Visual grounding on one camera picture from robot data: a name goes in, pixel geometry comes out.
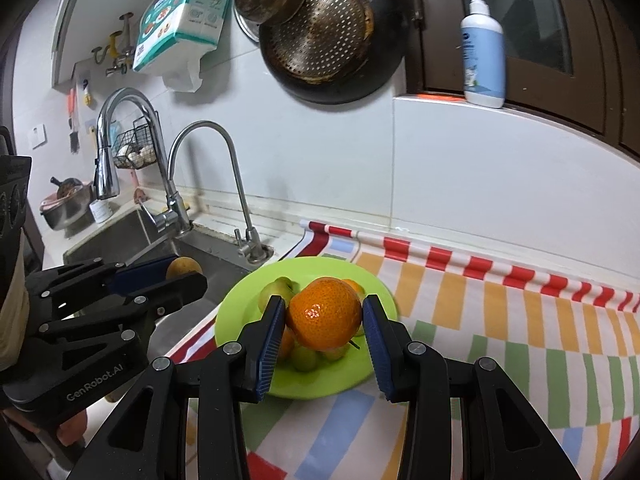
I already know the tissue paper package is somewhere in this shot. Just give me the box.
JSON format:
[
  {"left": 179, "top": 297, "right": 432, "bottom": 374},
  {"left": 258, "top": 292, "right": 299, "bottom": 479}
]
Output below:
[{"left": 132, "top": 0, "right": 230, "bottom": 92}]

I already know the small brownish kiwi fruit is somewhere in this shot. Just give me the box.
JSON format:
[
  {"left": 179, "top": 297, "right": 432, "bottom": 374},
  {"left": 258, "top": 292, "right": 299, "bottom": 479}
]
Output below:
[{"left": 166, "top": 256, "right": 203, "bottom": 280}]

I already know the dark wooden window frame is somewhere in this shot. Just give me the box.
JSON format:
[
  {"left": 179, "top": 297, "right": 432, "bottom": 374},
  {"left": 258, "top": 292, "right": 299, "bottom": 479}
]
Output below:
[{"left": 401, "top": 0, "right": 639, "bottom": 157}]

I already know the wire sink caddy basket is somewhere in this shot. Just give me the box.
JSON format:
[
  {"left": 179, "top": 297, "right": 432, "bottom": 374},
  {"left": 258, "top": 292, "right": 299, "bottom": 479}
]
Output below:
[{"left": 110, "top": 117, "right": 156, "bottom": 170}]

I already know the small green fruit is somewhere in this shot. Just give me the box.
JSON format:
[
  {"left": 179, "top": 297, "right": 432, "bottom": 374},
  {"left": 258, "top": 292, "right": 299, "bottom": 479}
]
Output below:
[{"left": 320, "top": 344, "right": 350, "bottom": 362}]

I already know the slim chrome faucet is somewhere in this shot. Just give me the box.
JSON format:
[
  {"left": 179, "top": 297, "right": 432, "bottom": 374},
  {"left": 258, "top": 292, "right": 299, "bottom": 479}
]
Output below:
[{"left": 167, "top": 119, "right": 270, "bottom": 264}]

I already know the orange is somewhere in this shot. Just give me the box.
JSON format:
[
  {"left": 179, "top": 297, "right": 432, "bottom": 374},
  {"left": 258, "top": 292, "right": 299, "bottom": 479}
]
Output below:
[
  {"left": 286, "top": 276, "right": 362, "bottom": 351},
  {"left": 343, "top": 278, "right": 366, "bottom": 302}
]

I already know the yellowish brown round fruit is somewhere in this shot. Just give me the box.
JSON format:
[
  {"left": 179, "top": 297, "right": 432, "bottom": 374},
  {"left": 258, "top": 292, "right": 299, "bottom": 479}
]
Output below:
[{"left": 290, "top": 346, "right": 319, "bottom": 373}]

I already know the steel bowl with dishes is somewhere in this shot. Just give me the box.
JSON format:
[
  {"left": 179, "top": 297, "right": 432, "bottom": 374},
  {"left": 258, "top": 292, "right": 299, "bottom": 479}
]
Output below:
[{"left": 39, "top": 177, "right": 93, "bottom": 231}]

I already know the small orange mandarin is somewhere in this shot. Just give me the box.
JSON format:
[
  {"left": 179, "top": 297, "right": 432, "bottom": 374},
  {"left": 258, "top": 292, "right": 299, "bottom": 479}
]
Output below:
[{"left": 278, "top": 327, "right": 295, "bottom": 361}]

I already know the black wok pan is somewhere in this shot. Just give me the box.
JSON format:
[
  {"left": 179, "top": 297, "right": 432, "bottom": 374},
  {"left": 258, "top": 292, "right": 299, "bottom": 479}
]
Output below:
[{"left": 259, "top": 0, "right": 409, "bottom": 105}]

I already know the stainless steel sink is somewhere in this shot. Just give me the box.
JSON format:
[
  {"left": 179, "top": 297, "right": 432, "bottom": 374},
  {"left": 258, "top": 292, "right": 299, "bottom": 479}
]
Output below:
[{"left": 63, "top": 210, "right": 259, "bottom": 358}]

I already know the metal colander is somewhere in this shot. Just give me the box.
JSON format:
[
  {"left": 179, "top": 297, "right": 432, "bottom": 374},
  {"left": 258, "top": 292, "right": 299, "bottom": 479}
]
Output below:
[{"left": 260, "top": 0, "right": 373, "bottom": 84}]

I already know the large chrome pull faucet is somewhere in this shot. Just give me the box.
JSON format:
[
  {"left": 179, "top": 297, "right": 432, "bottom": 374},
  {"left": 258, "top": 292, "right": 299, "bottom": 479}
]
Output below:
[{"left": 93, "top": 87, "right": 192, "bottom": 234}]

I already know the green apple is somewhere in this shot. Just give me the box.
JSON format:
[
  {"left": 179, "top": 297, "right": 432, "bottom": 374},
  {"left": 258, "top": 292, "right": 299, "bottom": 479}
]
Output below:
[{"left": 258, "top": 276, "right": 299, "bottom": 313}]

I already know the white blue pump bottle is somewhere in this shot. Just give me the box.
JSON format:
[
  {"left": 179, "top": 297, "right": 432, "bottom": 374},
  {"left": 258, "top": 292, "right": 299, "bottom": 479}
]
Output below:
[{"left": 461, "top": 0, "right": 506, "bottom": 108}]

